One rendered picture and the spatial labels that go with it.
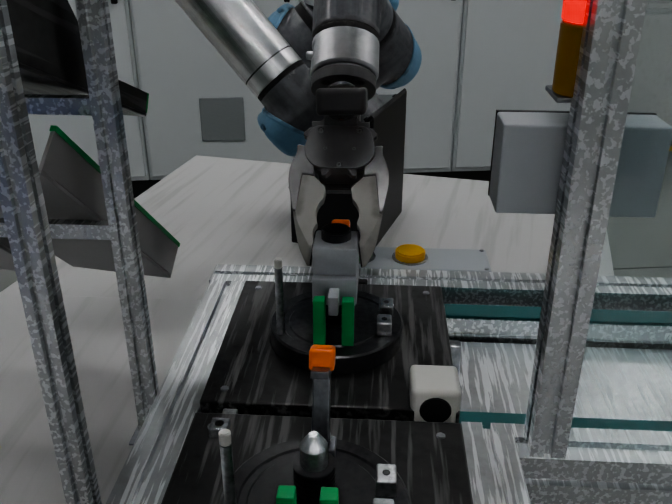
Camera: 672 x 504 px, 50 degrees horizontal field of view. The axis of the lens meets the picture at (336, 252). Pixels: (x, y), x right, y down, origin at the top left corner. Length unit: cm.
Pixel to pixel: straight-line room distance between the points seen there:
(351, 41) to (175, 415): 42
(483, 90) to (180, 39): 153
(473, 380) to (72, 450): 42
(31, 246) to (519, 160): 35
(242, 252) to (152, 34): 254
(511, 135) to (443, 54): 320
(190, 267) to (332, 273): 51
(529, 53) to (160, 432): 337
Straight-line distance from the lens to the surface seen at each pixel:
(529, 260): 122
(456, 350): 77
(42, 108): 69
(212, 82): 368
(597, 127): 53
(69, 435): 61
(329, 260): 70
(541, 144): 55
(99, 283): 116
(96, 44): 65
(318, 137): 75
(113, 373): 94
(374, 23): 82
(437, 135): 383
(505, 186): 56
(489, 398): 79
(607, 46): 51
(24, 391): 95
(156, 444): 67
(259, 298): 84
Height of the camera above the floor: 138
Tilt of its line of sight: 26 degrees down
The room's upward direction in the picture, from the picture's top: straight up
